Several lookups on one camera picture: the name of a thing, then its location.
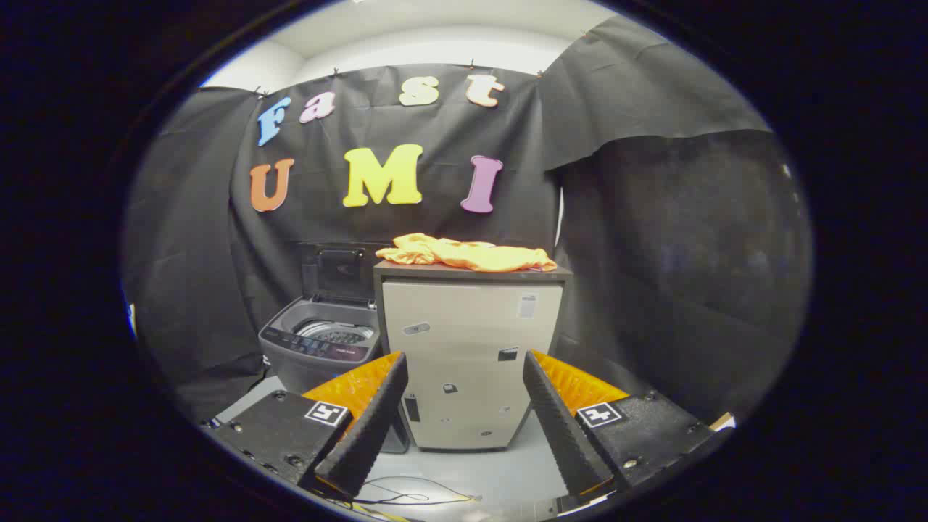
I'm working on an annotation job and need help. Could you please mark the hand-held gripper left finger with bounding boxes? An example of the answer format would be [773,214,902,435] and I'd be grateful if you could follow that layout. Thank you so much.
[207,352,409,501]

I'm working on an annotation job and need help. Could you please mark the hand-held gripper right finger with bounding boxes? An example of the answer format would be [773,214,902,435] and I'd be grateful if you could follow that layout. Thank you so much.
[523,350,726,501]

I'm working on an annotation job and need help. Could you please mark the grey washing machine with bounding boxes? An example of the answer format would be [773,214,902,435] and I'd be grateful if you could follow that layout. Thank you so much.
[258,296,410,454]

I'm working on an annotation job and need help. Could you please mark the orange polo shirt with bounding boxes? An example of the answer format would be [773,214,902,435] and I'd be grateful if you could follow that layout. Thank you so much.
[375,233,558,273]

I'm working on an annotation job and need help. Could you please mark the beige cabinet with dark top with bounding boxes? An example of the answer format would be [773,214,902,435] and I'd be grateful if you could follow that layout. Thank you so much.
[373,261,573,452]

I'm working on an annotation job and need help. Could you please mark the black backdrop cloth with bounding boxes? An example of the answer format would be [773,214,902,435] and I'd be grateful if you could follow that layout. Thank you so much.
[123,14,813,425]

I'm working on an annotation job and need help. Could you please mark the thin black cable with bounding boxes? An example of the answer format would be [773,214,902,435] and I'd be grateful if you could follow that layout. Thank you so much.
[355,475,479,508]

